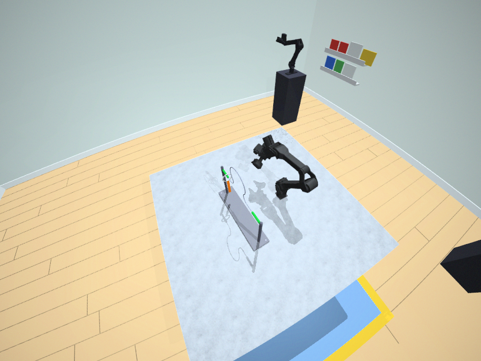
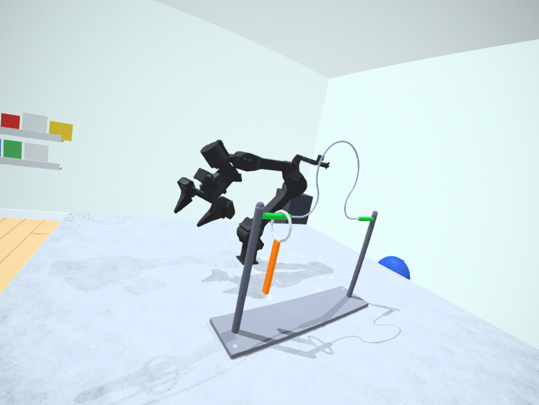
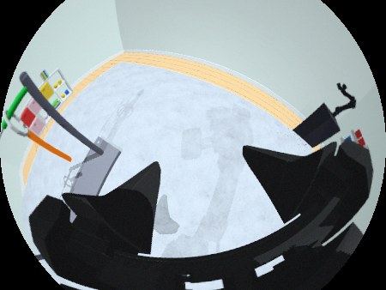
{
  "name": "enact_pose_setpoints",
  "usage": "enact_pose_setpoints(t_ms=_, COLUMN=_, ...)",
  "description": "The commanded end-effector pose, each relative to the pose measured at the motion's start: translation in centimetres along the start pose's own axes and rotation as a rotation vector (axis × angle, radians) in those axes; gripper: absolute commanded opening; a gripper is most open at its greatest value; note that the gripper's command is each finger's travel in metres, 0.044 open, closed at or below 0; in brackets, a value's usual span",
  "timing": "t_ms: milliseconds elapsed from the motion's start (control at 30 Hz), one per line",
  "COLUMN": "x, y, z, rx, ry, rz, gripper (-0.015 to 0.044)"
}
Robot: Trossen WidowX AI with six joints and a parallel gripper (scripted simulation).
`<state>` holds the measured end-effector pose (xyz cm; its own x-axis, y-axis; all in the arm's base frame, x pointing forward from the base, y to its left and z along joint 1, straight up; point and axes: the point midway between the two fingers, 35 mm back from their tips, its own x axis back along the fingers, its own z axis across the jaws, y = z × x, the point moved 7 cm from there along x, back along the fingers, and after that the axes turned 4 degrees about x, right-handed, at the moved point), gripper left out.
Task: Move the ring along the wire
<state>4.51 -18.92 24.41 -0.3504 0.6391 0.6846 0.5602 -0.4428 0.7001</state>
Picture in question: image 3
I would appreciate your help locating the white loop with orange handle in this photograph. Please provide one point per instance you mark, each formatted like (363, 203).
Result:
(34, 137)

